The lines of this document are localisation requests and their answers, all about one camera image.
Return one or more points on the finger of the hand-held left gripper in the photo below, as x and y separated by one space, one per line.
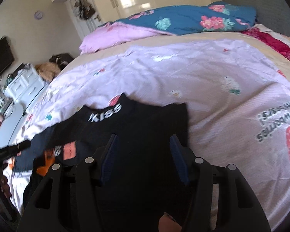
13 148

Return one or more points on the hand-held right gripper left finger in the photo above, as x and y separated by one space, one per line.
108 160

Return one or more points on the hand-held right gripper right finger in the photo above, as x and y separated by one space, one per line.
179 160

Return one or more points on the navy garment with orange patches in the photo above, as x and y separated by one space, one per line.
42 147

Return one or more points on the black printed garment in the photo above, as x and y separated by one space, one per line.
140 125

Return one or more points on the white desk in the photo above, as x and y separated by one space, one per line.
7 123

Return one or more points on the white bear print blanket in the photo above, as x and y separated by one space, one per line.
17 188

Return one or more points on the white drawer cabinet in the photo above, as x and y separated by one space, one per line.
25 84

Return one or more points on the pink strawberry print bedsheet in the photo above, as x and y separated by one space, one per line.
207 89

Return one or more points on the brown crumpled cloth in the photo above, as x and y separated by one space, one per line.
48 71

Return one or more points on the dark bag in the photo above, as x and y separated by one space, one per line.
60 59

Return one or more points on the pink pillow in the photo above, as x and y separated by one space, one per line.
111 36

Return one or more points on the beige bed sheet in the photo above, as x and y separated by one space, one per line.
268 50

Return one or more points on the blue floral quilt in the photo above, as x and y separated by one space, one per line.
183 17

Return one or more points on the white door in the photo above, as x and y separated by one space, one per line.
83 14

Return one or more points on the red blanket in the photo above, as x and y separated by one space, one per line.
273 43

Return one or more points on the grey headboard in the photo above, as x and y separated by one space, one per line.
268 2

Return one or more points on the round wall clock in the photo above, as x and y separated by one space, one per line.
38 15

